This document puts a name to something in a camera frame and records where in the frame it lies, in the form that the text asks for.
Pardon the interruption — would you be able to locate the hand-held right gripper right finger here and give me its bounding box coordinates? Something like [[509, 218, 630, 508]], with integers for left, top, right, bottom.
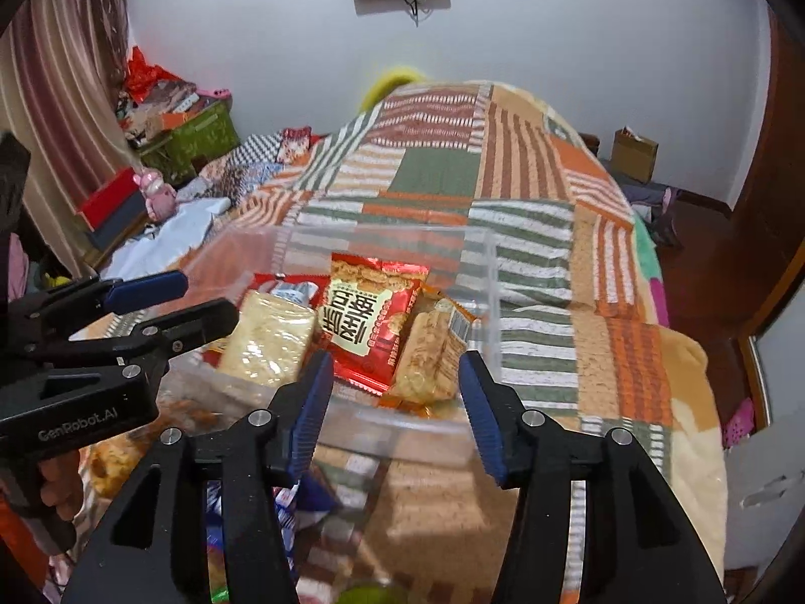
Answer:
[[458, 350, 731, 604]]

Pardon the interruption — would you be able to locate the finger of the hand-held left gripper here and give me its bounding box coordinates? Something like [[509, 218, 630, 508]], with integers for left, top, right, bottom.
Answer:
[[8, 269, 190, 344], [25, 297, 241, 385]]

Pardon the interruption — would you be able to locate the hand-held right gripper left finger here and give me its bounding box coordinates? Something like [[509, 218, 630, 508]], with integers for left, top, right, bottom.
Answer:
[[59, 350, 336, 604]]

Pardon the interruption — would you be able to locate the clear plastic container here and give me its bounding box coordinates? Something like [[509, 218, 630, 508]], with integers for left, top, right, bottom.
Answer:
[[157, 221, 504, 454]]

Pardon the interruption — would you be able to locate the pale cracker packet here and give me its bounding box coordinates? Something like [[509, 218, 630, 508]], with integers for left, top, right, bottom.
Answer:
[[217, 289, 315, 389]]

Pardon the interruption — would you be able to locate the orange-edged cracker packet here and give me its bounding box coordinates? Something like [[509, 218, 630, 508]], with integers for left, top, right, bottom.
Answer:
[[393, 288, 482, 405]]

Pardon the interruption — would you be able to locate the red snack packet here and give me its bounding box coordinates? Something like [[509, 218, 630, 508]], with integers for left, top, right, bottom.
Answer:
[[312, 253, 430, 394]]

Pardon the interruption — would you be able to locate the person's left hand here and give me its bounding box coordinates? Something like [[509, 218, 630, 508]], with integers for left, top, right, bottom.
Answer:
[[34, 446, 86, 523]]

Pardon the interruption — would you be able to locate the light blue cloth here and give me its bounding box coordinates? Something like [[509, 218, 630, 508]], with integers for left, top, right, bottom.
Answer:
[[101, 197, 231, 282]]

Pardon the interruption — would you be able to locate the orange snack packet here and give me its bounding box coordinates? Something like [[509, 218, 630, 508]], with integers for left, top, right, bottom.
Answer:
[[78, 390, 221, 501]]

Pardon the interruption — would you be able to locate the dark grey box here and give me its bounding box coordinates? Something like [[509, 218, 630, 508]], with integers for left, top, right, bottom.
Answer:
[[85, 196, 153, 254]]

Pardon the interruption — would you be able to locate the pink toy figure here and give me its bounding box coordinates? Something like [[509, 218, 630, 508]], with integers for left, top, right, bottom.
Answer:
[[135, 170, 179, 223]]

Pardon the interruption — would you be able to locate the red flat box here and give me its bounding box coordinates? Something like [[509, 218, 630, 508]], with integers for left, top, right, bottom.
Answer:
[[75, 170, 148, 231]]

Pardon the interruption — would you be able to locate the white blue snack packet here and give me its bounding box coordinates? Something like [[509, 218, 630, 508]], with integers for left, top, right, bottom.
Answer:
[[255, 272, 331, 309]]

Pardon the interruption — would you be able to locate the green storage crate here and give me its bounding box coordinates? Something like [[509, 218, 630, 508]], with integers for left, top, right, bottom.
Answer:
[[135, 101, 243, 186]]

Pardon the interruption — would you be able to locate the checkered grey cloth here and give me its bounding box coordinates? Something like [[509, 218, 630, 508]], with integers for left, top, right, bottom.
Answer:
[[201, 127, 331, 205]]

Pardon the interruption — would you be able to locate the pile of clothes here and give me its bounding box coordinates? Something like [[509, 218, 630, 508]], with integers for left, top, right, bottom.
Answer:
[[115, 74, 233, 142]]

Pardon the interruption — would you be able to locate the green round object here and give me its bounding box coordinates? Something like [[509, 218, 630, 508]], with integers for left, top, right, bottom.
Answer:
[[338, 580, 411, 604]]

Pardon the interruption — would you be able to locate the red plastic bag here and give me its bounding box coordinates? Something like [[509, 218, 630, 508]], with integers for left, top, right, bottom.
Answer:
[[122, 47, 172, 98]]

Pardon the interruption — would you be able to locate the striped brown curtain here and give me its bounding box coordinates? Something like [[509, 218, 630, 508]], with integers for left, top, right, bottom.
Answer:
[[0, 0, 136, 278]]

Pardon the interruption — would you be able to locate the striped patchwork blanket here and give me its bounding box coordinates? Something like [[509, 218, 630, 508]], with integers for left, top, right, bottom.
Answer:
[[82, 79, 731, 604]]

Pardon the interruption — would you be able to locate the pink slipper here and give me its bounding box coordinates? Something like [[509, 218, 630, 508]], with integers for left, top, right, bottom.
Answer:
[[722, 398, 756, 449]]

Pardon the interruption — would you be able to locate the dark clothes heap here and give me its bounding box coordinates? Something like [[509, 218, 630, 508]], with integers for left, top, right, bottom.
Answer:
[[619, 178, 685, 248]]

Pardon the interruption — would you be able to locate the brown cardboard box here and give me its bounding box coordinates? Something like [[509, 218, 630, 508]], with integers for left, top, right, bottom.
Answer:
[[612, 127, 659, 183]]

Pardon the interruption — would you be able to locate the yellow-green plush object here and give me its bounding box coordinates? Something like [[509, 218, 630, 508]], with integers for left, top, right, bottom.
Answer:
[[357, 64, 424, 112]]

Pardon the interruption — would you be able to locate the brown wooden door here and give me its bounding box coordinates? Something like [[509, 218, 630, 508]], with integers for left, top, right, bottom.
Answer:
[[730, 6, 805, 341]]

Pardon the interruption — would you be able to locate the black screen cable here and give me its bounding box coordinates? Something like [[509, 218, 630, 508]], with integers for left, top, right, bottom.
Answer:
[[401, 0, 442, 27]]

